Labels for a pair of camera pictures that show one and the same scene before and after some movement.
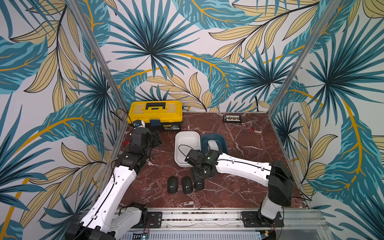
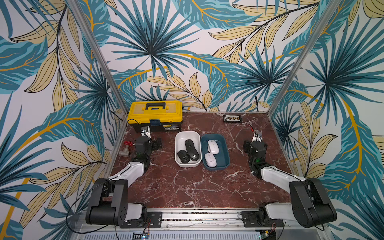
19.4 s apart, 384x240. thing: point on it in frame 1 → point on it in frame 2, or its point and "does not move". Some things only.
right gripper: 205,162 → 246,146
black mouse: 187,185 → 192,151
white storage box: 184,141 does not move
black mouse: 172,184 → 183,156
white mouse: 213,145 does not move
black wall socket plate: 236,118 does not move
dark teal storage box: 220,139 does not move
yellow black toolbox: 162,115 does not move
